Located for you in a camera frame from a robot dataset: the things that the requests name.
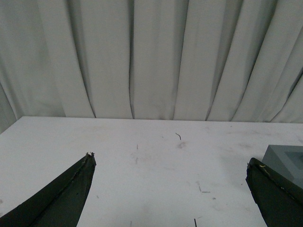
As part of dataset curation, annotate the white curtain backdrop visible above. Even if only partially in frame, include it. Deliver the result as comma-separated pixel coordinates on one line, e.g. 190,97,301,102
0,0,303,131

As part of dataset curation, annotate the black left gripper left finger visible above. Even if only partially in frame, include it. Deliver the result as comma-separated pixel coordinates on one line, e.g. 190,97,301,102
0,153,96,227

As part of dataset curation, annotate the gray base block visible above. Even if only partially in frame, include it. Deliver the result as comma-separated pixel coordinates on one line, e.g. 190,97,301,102
261,145,303,190

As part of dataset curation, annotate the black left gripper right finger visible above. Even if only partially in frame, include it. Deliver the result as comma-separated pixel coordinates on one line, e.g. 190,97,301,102
246,157,303,227

